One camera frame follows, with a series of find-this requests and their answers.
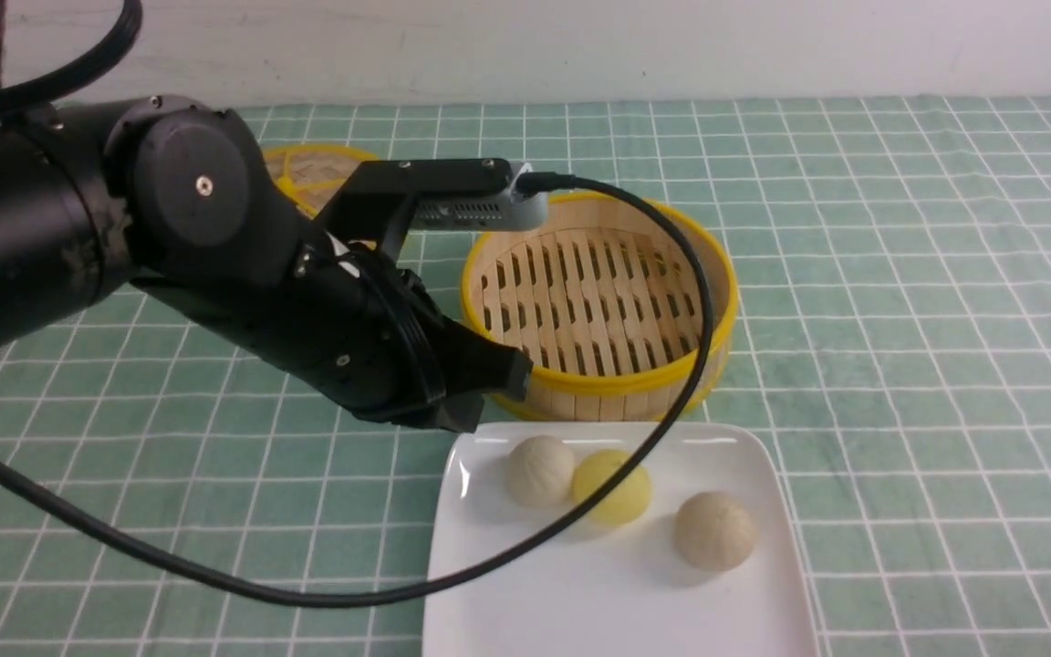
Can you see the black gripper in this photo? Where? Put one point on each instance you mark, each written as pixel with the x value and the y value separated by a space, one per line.
pixel 358 329

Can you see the white steamed bun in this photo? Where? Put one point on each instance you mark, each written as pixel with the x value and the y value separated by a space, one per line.
pixel 539 471

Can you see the beige steamed bun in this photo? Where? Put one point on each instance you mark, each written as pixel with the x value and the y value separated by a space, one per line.
pixel 714 532

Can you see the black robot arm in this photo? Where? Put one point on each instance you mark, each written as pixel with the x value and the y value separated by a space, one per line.
pixel 177 200

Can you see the yellow steamed bun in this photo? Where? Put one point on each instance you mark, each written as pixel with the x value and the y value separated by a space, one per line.
pixel 628 501

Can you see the white square plate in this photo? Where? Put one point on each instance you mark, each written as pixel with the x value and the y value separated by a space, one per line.
pixel 599 591

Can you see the yellow-rimmed bamboo steamer basket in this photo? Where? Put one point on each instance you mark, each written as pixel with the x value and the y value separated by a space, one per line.
pixel 601 300

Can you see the yellow-rimmed bamboo steamer lid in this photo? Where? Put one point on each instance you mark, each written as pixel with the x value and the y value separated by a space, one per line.
pixel 307 177

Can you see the green checkered tablecloth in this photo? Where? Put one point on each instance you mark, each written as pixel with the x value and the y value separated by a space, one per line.
pixel 893 354

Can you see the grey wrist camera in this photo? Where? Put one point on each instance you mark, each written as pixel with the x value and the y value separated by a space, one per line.
pixel 383 201

